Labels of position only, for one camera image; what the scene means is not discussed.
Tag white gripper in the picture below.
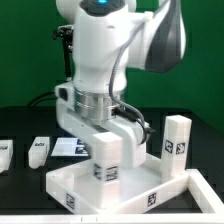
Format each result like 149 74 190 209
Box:
56 98 146 169

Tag white desk tabletop tray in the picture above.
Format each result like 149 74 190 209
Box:
46 155 189 215

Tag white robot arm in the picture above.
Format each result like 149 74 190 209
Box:
56 0 186 168

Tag white fiducial marker sheet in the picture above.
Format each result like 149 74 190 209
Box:
51 138 88 156

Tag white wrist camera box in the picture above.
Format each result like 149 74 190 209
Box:
55 82 74 106

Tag black base cables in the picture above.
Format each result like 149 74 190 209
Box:
27 91 58 108

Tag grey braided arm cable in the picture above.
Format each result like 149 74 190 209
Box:
108 19 155 145

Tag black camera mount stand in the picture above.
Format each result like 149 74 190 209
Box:
52 25 74 81

